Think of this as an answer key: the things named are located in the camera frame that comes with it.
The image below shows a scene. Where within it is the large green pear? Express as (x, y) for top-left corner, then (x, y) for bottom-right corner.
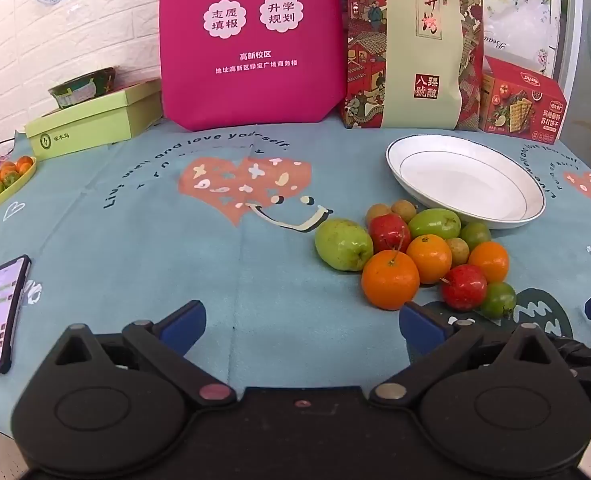
(315, 218), (375, 272)

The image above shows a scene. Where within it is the green patterned bowl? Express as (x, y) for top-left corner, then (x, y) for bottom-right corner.
(48, 66), (117, 110)

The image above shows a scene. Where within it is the small round green fruit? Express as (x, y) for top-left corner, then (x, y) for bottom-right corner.
(480, 282), (517, 320)
(460, 221), (492, 251)

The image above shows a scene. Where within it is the pile of miniature fruits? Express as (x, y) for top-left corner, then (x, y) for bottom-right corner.
(0, 156), (33, 207)

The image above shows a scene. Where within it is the floral printed sheet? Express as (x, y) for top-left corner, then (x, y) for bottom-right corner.
(480, 0), (563, 78)

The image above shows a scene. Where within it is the red apple with stem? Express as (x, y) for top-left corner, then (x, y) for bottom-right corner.
(369, 213), (412, 255)

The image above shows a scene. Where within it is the red and green gift bag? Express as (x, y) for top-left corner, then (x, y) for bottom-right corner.
(343, 0), (485, 132)

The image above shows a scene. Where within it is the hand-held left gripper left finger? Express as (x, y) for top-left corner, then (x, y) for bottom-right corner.
(40, 300), (237, 407)

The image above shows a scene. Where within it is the black cable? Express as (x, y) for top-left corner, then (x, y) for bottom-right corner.
(0, 130), (26, 173)

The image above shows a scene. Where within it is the white door frame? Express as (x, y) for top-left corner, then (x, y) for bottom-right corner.
(550, 0), (585, 83)

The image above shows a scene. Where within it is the brown longan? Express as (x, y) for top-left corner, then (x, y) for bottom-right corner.
(391, 200), (417, 222)
(365, 203), (392, 226)
(445, 237), (470, 267)

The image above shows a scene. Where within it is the large orange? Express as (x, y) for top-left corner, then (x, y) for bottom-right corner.
(361, 250), (421, 311)

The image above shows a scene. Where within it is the green cardboard box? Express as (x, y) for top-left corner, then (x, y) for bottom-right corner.
(24, 79), (164, 161)

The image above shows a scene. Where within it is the red cracker box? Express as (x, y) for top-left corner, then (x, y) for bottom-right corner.
(479, 56), (567, 140)

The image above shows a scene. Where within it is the medium orange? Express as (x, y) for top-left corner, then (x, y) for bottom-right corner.
(469, 241), (510, 283)
(406, 234), (453, 285)

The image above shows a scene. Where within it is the small red apple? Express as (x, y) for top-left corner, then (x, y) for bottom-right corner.
(441, 265), (488, 312)

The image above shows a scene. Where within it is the yellow oblong dish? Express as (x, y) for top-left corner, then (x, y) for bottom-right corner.
(0, 156), (37, 216)

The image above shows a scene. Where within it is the pink fabric tote bag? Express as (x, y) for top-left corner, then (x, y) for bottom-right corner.
(160, 0), (347, 132)

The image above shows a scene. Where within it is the blue printed tablecloth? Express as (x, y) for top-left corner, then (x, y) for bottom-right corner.
(0, 115), (591, 441)

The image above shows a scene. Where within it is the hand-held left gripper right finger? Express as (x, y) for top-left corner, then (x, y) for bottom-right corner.
(369, 301), (573, 406)

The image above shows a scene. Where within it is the oval green fruit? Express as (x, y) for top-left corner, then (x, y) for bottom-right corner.
(408, 208), (462, 241)

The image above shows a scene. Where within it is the white round plate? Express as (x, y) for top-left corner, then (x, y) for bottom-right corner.
(385, 135), (547, 224)

